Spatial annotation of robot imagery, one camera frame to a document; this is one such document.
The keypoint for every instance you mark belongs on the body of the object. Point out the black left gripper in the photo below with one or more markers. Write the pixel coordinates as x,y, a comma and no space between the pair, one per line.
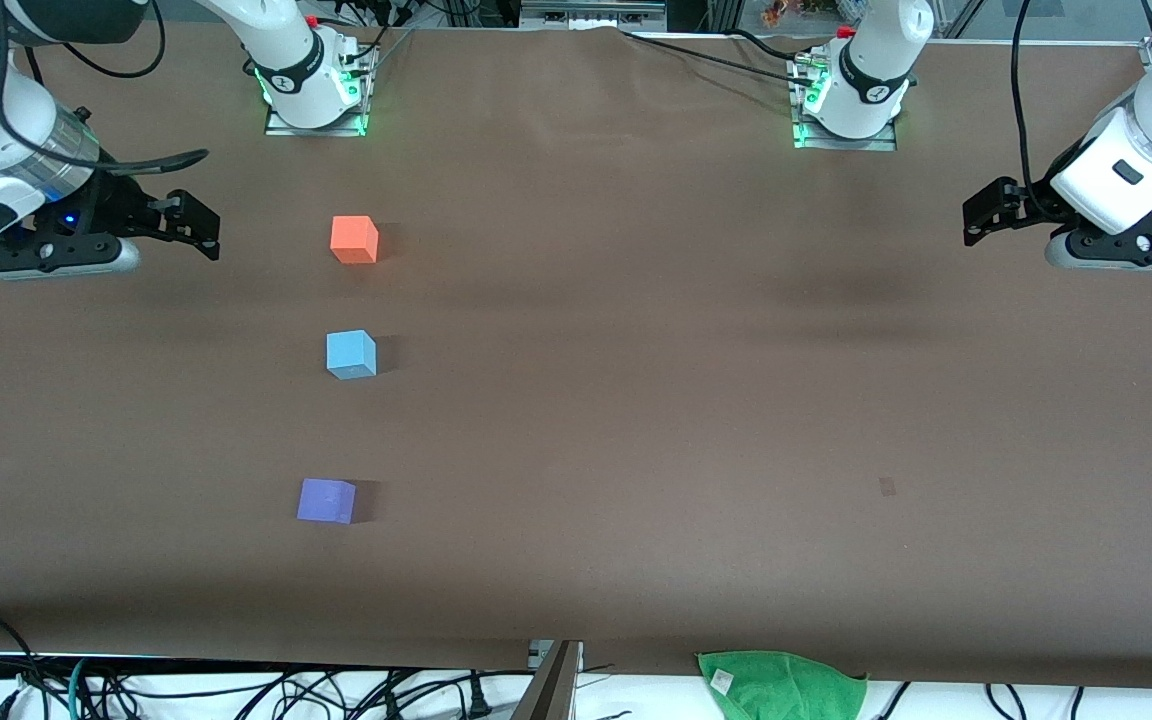
1039,200

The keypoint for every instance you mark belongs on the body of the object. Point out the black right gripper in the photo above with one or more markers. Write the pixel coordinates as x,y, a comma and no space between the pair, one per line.
114,207

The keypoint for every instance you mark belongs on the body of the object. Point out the light blue foam block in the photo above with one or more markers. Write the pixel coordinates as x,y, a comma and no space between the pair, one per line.
351,355

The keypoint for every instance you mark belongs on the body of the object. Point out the orange foam block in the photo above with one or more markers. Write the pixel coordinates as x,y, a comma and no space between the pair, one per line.
353,240

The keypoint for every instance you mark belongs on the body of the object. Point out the purple foam block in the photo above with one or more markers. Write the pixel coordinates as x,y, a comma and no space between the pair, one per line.
324,500

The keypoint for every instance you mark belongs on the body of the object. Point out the orange toy figure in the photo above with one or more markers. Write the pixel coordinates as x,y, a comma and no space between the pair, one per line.
786,10

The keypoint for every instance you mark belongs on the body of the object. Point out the brown table cover sheet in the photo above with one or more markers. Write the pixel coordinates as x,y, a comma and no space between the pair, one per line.
636,450

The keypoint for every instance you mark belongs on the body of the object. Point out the grey metal box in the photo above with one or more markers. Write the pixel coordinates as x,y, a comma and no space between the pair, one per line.
591,12

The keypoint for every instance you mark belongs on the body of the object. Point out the green microfibre cloth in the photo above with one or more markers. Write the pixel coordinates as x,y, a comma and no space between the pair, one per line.
781,685

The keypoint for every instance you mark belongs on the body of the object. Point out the black power plug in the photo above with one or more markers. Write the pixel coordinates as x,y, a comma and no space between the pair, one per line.
477,697

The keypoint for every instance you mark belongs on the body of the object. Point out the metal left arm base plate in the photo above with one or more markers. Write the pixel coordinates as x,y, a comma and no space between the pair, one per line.
886,140

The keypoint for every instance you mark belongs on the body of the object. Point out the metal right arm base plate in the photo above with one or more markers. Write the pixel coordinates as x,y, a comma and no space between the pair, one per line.
361,90

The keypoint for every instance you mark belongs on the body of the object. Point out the grey aluminium camera post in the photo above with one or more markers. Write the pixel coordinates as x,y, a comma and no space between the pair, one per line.
551,690

